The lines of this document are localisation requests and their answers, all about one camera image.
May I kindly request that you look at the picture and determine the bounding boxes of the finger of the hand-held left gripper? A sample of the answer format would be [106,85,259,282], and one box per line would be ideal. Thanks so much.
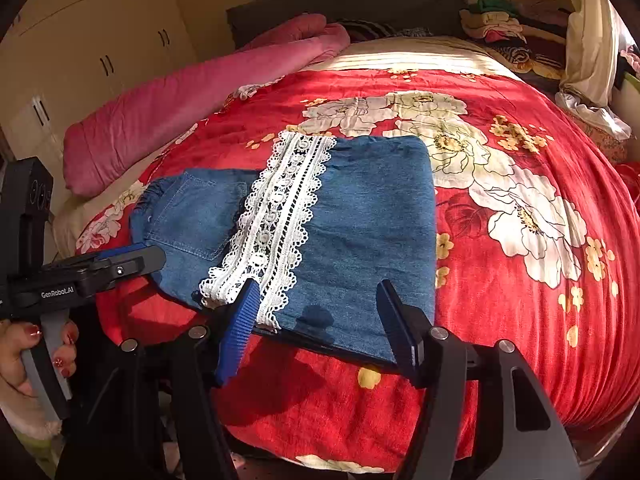
[97,246,167,292]
[92,243,148,262]

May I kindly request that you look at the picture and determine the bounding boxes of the pink quilt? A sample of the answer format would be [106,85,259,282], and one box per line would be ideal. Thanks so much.
[62,12,351,198]

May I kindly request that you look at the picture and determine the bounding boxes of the cream wardrobe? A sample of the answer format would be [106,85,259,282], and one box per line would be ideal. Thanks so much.
[0,0,201,166]

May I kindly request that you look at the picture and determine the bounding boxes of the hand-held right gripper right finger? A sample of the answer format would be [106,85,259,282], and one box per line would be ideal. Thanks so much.
[376,279,576,480]

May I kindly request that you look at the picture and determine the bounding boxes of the red bag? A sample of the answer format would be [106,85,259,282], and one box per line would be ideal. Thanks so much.
[615,162,640,201]

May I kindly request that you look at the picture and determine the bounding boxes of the blue denim pants lace trim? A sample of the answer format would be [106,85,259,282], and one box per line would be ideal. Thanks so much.
[128,131,439,365]

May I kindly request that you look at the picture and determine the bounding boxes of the grey bed headboard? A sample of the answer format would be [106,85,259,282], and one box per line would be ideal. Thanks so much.
[226,0,469,51]

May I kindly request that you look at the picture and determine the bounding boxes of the red floral blanket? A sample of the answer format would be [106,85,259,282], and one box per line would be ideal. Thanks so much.
[75,69,640,473]

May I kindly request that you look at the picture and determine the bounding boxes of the cream curtain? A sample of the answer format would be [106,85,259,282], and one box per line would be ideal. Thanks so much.
[555,0,633,141]

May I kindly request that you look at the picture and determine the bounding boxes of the dark striped pillow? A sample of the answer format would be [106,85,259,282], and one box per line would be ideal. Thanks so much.
[336,19,433,43]

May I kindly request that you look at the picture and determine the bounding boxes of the pile of folded clothes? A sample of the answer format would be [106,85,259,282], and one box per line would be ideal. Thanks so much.
[459,0,576,81]

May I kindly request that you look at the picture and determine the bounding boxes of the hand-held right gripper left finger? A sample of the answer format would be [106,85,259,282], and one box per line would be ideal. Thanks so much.
[55,279,262,480]

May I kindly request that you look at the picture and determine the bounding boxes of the person's left hand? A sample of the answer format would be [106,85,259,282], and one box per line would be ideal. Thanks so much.
[0,319,80,397]

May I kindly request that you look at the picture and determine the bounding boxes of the clothes on windowsill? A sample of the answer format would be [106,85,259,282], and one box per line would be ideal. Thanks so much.
[619,42,640,86]

